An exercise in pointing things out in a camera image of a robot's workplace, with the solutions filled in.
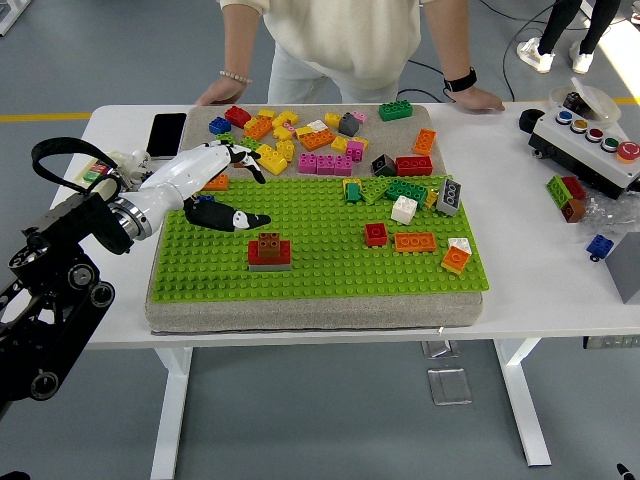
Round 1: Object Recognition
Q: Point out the person's right hand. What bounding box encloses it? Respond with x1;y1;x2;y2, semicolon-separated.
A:
195;77;247;107

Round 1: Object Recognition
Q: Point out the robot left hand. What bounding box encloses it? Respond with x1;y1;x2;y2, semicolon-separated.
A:
136;139;273;234

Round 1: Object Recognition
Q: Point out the person's left hand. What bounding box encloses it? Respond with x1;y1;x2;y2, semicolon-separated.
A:
452;85;506;112

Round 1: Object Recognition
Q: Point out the red eight-stud brick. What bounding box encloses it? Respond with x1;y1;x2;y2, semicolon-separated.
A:
395;155;434;177
248;240;293;266

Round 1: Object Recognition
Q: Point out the brown four-stud brick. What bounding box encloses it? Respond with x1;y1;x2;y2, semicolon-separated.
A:
257;232;282;259

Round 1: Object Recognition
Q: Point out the red four-stud brick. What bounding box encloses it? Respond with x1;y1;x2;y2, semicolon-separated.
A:
363;222;389;248
224;105;253;129

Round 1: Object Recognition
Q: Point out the green eight-stud brick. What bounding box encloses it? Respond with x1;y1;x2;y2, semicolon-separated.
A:
377;100;415;123
383;178;429;205

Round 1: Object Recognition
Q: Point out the yellow eight-stud brick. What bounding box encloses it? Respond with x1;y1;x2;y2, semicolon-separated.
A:
254;143;290;176

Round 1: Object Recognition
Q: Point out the grey six-stud brick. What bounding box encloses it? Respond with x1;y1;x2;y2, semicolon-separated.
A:
435;177;463;217

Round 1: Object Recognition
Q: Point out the black four-stud brick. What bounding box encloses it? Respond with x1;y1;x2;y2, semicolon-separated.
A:
370;153;398;177

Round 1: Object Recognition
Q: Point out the lime green flat brick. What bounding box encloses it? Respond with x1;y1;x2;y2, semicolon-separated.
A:
358;177;396;205

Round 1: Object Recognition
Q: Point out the orange brick hollow side up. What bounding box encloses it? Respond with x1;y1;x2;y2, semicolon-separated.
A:
393;231;437;254

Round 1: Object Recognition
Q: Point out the orange and yellow brick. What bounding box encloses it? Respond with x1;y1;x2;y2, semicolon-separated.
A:
440;245;472;275

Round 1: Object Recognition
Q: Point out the black wristband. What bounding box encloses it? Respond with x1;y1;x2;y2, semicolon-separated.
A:
443;67;478;94

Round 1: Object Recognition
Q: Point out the black smartphone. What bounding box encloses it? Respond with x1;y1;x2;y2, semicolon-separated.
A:
147;112;188;160

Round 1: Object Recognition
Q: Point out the small white plastic part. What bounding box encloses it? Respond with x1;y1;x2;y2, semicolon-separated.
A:
117;148;151;176

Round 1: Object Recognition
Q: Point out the white button control box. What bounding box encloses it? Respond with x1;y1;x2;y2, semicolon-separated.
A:
528;106;640;200

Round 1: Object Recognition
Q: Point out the standing person in background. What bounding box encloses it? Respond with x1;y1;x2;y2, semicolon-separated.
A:
516;0;624;75

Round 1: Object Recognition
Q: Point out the clear plastic lidded container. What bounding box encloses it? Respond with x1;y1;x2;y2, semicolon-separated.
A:
548;76;622;126

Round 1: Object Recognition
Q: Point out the white table leg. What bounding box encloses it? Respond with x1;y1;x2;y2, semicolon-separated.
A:
149;344;195;480
492;337;553;469

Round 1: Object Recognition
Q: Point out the table height control panel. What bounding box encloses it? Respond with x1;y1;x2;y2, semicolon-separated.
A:
582;334;640;350

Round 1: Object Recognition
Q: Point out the clear plastic bag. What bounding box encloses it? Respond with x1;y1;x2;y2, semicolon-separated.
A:
579;192;640;236

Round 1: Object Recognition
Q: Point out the green studded baseplate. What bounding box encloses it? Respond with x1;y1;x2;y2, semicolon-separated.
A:
149;173;491;304

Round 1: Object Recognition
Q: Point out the grey foam mat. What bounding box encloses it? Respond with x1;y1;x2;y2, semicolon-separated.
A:
143;103;485;335

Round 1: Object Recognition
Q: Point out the clear floor cover plate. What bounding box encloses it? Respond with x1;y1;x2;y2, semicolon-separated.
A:
427;367;474;406
421;339;464;360

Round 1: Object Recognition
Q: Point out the grey box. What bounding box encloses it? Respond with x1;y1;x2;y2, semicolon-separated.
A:
603;230;640;305

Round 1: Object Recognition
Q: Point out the black floor cable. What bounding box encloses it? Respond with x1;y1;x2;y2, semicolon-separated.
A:
397;59;456;104
502;0;556;101

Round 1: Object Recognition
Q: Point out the black ring roll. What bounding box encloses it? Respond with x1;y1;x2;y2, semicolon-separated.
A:
518;107;547;135

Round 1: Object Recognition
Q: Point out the cream switch box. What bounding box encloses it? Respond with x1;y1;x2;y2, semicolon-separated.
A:
74;155;119;185

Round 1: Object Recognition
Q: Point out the blue brick key ring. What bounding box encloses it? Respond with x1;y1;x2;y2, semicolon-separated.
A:
585;233;615;262

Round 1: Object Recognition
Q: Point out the white furniture frame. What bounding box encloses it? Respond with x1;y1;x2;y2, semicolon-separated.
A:
0;0;24;36

